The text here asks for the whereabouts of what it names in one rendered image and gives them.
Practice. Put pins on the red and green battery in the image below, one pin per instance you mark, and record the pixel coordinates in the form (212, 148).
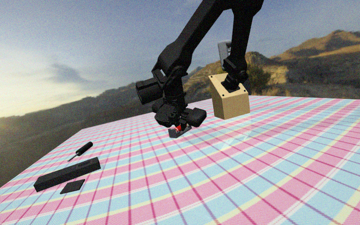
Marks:
(178, 128)

